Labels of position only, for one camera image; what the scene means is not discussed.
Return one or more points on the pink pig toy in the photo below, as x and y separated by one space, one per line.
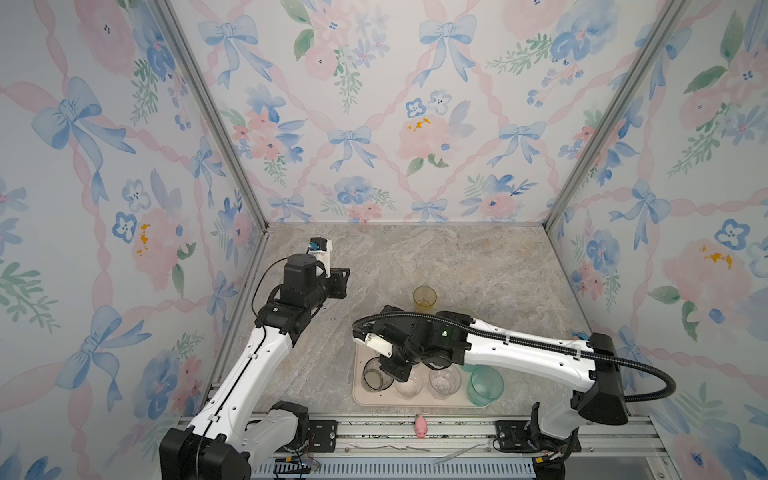
420 427

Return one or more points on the smooth clear plastic cup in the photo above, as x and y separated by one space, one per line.
445 383

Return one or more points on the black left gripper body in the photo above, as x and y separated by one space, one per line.
334 285

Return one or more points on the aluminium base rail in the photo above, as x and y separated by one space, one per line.
470 447

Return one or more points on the smoky grey plastic cup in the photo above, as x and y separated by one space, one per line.
373 378

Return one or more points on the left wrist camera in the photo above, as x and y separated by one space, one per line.
321 249

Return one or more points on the cream plastic tray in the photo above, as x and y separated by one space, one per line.
391 398

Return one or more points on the small clear glass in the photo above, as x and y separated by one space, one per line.
410 388

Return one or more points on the dimpled teal plastic cup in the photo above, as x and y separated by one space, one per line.
485 386

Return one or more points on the aluminium left corner post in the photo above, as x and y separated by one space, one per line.
179 45

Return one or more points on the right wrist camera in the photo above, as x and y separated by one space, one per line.
376 343

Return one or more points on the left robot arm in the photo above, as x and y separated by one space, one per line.
221 441

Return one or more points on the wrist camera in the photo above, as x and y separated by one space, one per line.
376 343
321 249

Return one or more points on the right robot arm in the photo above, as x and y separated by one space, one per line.
594 383

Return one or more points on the yellow plastic cup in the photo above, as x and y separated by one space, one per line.
424 299

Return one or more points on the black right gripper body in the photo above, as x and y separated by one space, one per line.
399 366

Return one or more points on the aluminium right corner post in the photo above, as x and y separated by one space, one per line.
658 35

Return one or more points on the aluminium corner post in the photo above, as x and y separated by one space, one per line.
179 45
658 35

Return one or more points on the pink blue toy figure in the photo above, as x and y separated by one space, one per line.
580 338

